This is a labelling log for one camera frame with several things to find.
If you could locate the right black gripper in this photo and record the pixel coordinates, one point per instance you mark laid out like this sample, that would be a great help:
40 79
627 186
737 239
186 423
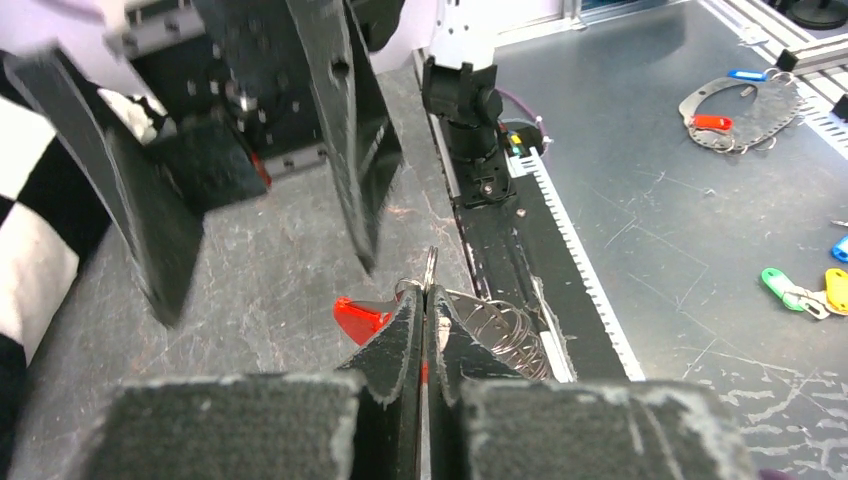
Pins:
250 90

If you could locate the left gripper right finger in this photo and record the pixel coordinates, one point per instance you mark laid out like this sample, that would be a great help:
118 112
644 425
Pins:
488 422

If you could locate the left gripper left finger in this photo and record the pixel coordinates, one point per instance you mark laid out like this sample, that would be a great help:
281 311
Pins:
360 420

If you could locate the red grey keyring holder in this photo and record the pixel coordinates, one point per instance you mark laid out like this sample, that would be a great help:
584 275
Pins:
503 328

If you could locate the spare keyring holder on floor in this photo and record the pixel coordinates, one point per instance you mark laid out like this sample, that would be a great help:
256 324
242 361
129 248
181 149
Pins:
776 104

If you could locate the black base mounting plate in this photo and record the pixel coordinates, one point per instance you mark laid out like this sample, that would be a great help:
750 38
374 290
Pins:
515 253

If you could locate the black white checkered pillow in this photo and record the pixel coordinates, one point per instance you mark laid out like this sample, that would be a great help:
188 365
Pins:
52 221

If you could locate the green key tag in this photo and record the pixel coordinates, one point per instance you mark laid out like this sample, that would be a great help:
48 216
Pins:
794 297

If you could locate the yellow key tag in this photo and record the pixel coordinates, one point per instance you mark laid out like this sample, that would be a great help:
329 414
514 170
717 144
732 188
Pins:
836 290

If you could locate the blue key tag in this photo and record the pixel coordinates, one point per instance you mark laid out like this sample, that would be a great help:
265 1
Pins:
840 250

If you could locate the blue white cable duct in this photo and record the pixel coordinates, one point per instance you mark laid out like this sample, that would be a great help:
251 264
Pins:
533 165

